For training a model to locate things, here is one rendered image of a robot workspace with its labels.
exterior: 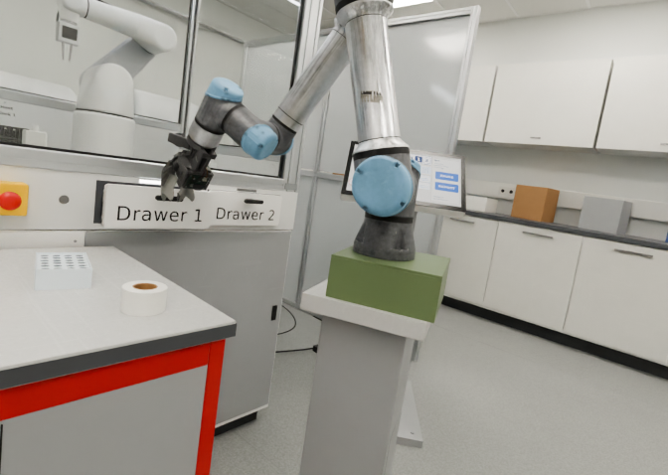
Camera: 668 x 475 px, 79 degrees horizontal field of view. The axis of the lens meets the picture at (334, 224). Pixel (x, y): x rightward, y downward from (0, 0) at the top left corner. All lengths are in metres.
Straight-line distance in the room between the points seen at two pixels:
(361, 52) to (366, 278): 0.46
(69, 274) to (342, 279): 0.52
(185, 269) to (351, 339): 0.62
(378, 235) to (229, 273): 0.67
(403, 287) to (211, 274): 0.74
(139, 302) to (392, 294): 0.48
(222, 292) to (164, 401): 0.76
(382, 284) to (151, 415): 0.48
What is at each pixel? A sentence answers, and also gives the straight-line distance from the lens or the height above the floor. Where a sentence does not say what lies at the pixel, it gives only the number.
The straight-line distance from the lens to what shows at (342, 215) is 2.80.
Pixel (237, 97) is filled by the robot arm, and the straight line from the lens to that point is 0.95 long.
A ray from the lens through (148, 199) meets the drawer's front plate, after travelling 1.18.
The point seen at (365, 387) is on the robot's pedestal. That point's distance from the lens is 0.99.
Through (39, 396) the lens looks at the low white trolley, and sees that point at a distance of 0.66.
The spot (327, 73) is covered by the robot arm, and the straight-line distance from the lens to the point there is 1.01.
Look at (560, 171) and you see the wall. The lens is 4.28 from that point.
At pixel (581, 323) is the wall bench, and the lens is 3.59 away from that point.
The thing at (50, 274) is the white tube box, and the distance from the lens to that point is 0.86.
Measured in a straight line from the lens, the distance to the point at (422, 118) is 2.55.
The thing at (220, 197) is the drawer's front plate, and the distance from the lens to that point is 1.34.
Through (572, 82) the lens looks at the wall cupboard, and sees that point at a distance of 4.05.
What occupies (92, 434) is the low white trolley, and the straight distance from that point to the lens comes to 0.72.
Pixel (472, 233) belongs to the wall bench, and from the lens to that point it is 3.71.
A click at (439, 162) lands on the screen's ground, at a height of 1.15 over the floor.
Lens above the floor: 1.03
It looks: 7 degrees down
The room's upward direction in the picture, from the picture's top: 8 degrees clockwise
